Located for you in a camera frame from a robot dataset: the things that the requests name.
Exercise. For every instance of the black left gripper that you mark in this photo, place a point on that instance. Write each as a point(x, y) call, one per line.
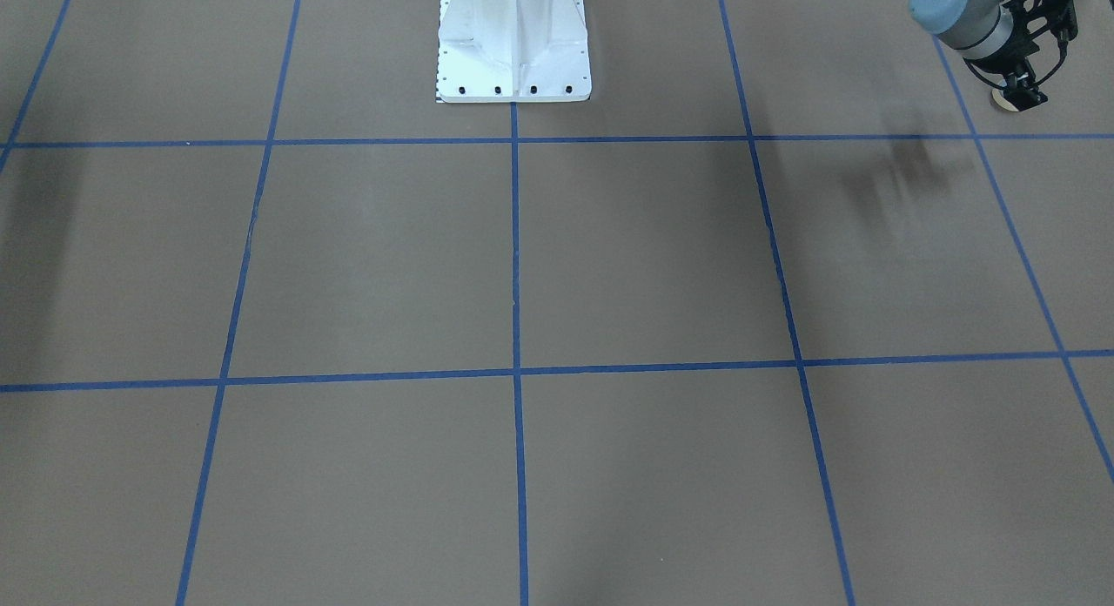
point(1009, 69)

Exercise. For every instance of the blue bell with yellow button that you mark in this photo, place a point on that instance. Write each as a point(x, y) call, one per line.
point(1013, 100)

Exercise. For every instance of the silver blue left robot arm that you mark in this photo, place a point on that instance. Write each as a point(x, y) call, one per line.
point(993, 40)

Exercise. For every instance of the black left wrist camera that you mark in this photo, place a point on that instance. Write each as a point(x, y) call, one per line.
point(1034, 18)

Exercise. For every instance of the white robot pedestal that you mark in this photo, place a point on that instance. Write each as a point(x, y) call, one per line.
point(513, 52)

